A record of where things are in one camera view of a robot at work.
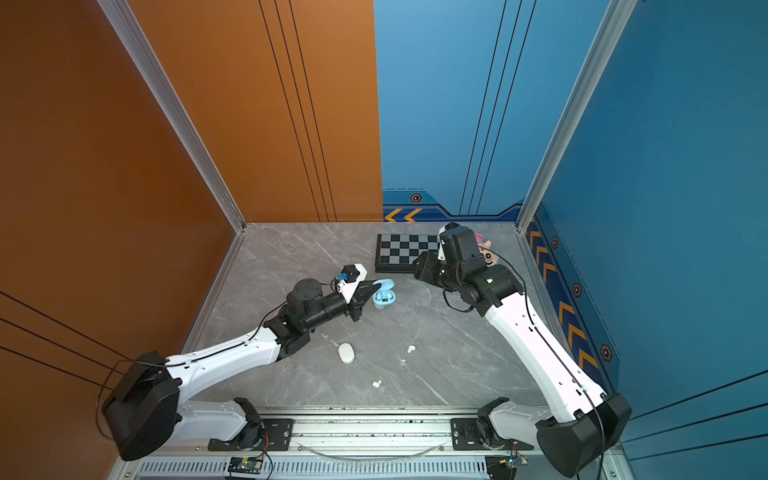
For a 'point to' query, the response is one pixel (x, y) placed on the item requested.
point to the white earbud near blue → (411, 348)
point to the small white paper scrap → (403, 360)
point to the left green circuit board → (245, 465)
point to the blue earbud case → (383, 295)
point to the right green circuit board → (513, 461)
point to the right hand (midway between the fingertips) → (416, 266)
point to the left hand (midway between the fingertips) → (379, 282)
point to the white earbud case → (346, 353)
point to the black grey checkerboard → (395, 252)
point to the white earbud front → (376, 384)
